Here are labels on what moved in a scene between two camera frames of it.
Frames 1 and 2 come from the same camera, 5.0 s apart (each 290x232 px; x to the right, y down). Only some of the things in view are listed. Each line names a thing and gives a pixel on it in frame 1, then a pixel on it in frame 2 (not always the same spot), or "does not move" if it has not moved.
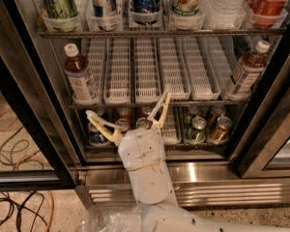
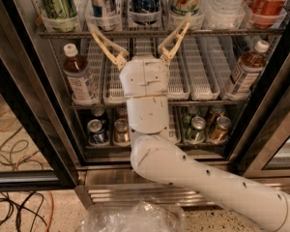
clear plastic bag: x=113 y=217 does not move
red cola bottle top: x=269 y=2 does not move
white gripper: x=141 y=149 to x=145 y=77
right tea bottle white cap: x=248 y=72 does not move
